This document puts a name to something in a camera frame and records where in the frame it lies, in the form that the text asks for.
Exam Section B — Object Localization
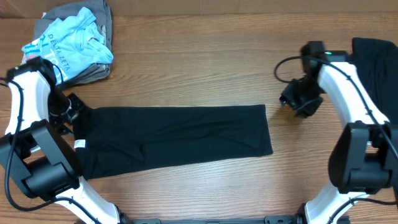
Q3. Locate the black t-shirt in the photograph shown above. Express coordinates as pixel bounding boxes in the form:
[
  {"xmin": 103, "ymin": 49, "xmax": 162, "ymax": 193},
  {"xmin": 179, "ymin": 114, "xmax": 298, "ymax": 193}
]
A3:
[{"xmin": 73, "ymin": 105, "xmax": 273, "ymax": 179}]

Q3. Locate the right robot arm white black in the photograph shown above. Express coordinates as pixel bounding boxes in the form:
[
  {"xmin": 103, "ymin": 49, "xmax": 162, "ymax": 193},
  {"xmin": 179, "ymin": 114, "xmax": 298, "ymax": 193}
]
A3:
[{"xmin": 264, "ymin": 41, "xmax": 397, "ymax": 224}]

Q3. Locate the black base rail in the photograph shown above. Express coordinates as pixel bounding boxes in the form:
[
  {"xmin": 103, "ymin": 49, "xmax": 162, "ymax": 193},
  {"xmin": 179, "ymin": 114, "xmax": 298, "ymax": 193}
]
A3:
[{"xmin": 124, "ymin": 214, "xmax": 352, "ymax": 224}]

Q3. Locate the light blue printed t-shirt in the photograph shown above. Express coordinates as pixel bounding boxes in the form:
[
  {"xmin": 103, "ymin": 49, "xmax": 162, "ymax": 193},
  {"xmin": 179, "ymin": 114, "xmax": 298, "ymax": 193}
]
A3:
[{"xmin": 21, "ymin": 7, "xmax": 114, "ymax": 85}]

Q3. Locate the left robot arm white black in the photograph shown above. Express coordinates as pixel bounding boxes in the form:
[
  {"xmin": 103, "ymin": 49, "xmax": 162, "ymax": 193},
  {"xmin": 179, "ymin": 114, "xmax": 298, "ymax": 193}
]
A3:
[{"xmin": 1, "ymin": 57, "xmax": 131, "ymax": 223}]

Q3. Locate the grey folded garment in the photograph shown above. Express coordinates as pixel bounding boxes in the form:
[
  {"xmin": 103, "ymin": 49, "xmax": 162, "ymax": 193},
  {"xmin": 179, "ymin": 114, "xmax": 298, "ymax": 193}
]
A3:
[{"xmin": 33, "ymin": 0, "xmax": 112, "ymax": 88}]

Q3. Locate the white folded garment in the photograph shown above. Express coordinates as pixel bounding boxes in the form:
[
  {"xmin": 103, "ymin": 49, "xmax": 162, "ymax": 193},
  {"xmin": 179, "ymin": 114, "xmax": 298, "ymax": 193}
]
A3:
[{"xmin": 21, "ymin": 12, "xmax": 46, "ymax": 64}]

